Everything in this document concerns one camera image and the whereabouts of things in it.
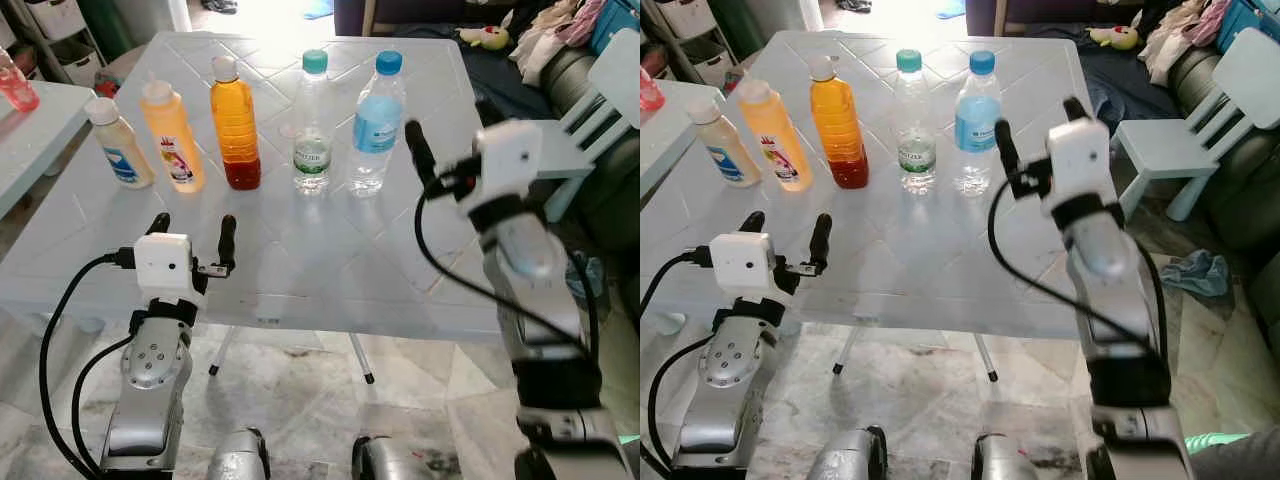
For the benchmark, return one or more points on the amber drink bottle red base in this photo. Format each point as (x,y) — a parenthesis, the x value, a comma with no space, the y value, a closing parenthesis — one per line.
(838,125)
(235,125)

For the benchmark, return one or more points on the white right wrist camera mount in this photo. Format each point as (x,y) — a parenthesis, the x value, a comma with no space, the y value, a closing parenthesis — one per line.
(1080,155)
(510,155)

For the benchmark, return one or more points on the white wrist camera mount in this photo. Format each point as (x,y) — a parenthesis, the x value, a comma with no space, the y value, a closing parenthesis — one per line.
(1080,155)
(163,265)
(742,262)
(510,155)

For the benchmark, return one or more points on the blue plastic box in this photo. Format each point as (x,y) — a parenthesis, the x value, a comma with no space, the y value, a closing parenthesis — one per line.
(1250,22)
(618,22)

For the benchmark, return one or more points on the yellow juice bottle white cap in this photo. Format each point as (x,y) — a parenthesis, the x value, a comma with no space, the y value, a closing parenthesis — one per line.
(172,140)
(775,140)

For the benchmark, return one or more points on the dark green cylinder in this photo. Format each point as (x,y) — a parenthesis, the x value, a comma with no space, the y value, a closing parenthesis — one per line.
(105,25)
(760,25)

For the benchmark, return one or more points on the clear water bottle teal cap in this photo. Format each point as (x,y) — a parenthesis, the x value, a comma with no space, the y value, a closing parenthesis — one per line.
(312,150)
(915,150)

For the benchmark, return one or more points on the silver left robot leg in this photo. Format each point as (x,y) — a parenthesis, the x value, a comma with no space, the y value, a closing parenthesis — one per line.
(848,458)
(238,458)

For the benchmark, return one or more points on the pile of clothes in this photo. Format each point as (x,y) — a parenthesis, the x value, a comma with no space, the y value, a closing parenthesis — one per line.
(1185,30)
(560,30)

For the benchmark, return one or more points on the clear water bottle blue cap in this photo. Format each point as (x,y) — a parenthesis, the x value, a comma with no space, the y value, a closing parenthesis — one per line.
(378,125)
(977,125)

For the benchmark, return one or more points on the silver robot leg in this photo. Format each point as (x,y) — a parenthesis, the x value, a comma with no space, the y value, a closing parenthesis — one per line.
(238,458)
(395,462)
(848,458)
(1005,460)

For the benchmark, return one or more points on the light blue child chair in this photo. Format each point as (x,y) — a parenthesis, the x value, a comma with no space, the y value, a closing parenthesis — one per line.
(575,140)
(1170,150)

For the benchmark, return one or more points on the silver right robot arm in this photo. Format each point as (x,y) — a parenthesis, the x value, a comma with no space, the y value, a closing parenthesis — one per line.
(545,300)
(1120,300)

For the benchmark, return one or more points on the red plastic bottle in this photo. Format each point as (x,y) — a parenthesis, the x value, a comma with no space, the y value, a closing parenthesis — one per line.
(650,92)
(15,90)

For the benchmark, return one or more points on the light blue plastic table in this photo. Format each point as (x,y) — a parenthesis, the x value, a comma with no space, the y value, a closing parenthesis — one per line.
(330,250)
(920,250)

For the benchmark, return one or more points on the rack with white bins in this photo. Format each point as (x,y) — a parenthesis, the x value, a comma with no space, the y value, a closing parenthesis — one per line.
(55,30)
(690,30)

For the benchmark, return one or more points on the silver right robot leg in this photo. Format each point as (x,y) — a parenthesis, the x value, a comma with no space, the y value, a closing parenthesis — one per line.
(1005,460)
(395,462)

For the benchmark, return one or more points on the small light blue side table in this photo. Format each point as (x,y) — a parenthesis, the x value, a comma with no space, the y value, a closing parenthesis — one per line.
(40,140)
(660,140)

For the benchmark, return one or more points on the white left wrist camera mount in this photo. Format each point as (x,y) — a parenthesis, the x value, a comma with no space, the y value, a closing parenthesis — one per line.
(163,265)
(742,262)

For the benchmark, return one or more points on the dark green sofa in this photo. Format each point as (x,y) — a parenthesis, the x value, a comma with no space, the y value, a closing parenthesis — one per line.
(615,200)
(1240,190)

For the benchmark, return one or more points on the small milky white-capped bottle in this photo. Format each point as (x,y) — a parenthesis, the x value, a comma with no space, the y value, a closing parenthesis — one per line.
(735,155)
(125,155)

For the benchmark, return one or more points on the blue rag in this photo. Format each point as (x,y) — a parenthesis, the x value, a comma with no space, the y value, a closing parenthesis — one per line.
(590,278)
(1195,272)

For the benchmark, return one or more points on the yellow plush toy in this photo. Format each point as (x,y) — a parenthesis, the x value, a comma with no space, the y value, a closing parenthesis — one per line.
(485,38)
(1115,38)

